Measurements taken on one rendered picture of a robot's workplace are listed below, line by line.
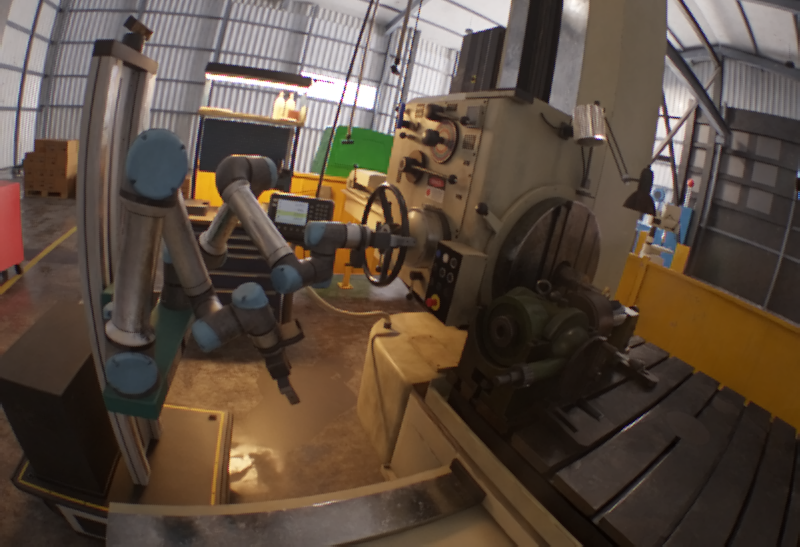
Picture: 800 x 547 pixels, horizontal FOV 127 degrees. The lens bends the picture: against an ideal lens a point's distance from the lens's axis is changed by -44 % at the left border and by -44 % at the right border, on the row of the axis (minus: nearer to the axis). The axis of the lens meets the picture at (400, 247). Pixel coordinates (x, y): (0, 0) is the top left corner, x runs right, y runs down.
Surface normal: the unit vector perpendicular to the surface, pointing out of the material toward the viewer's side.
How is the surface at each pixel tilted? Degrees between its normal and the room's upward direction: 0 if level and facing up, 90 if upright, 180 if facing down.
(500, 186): 90
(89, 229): 90
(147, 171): 83
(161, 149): 84
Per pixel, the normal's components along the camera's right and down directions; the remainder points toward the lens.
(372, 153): 0.45, 0.21
